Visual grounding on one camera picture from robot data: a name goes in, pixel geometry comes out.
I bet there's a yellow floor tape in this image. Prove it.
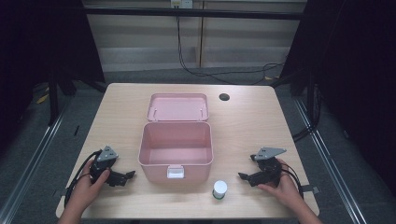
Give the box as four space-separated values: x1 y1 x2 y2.
35 92 50 105

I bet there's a black floor cable bundle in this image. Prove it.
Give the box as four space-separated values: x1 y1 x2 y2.
291 85 323 144

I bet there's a dark curtain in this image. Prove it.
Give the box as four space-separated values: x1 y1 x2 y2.
0 0 106 153
278 0 396 195

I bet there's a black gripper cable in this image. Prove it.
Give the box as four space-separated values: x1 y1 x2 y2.
279 161 305 200
63 149 104 209

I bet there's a pink plastic storage box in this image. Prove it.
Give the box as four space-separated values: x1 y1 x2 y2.
137 92 215 184

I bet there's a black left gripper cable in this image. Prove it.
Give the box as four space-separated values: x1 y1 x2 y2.
63 149 104 209

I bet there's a person's right hand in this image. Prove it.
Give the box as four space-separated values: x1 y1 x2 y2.
257 158 305 212

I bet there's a person's left hand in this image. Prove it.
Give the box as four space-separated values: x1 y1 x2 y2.
69 160 112 211

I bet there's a white bottle with green label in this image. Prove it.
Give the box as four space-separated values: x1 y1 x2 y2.
212 179 229 201

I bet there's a black horizontal frame bar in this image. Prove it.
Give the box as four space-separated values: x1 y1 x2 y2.
83 7 306 21

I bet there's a black wall cable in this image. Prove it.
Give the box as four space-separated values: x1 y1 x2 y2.
176 15 285 86

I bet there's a grey tape strip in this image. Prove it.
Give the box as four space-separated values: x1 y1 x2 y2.
301 184 320 194
51 188 68 199

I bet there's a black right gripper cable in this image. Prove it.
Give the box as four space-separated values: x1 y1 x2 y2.
279 161 305 200

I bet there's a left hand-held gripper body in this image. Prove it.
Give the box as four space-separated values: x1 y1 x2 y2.
89 145 120 185

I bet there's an aluminium floor rail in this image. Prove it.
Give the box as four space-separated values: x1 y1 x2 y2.
0 104 72 224
293 97 370 224

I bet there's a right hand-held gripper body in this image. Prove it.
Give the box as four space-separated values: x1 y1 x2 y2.
249 147 288 189

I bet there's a white wall power outlet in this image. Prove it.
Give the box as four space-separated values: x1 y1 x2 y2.
170 0 194 9

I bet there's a black metal stand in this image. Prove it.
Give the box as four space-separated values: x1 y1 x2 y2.
46 73 61 127

